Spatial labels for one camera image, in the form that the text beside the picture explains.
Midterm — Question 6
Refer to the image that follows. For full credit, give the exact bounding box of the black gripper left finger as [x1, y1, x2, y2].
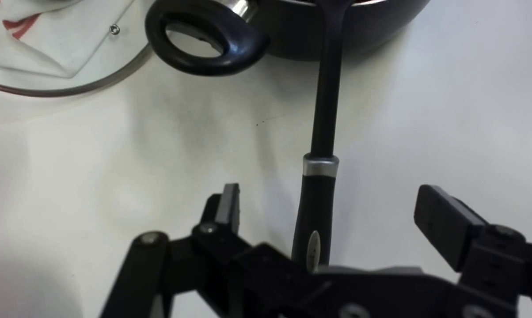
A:
[99, 182, 258, 318]

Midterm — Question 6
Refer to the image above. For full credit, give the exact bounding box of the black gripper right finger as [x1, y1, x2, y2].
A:
[413, 184, 532, 318]

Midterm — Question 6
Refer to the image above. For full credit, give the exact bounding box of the black plastic serving spoon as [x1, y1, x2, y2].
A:
[289, 0, 353, 274]

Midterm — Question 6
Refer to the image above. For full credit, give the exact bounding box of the glass lid with black knob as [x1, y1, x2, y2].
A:
[0, 0, 155, 99]

